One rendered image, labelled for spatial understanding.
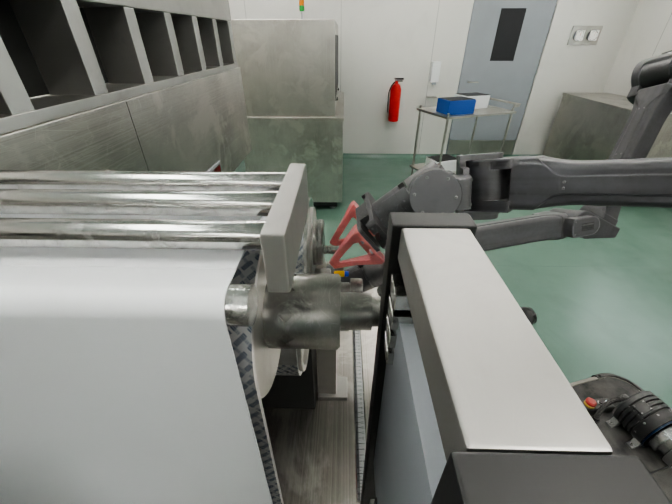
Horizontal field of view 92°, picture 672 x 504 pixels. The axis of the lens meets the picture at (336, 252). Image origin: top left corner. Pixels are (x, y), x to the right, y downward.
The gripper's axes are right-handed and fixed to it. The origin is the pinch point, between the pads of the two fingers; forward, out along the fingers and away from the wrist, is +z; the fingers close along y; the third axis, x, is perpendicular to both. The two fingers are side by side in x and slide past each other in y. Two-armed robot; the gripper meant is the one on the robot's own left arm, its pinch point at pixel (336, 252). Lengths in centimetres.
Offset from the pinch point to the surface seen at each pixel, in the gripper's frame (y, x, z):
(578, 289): 141, -208, -57
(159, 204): -26.2, 22.0, -5.1
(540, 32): 447, -134, -220
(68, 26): 12.3, 47.0, 10.0
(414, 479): -36.3, 5.8, -9.7
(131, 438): -32.7, 13.7, 5.3
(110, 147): 10.5, 33.9, 19.8
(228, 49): 88, 43, 12
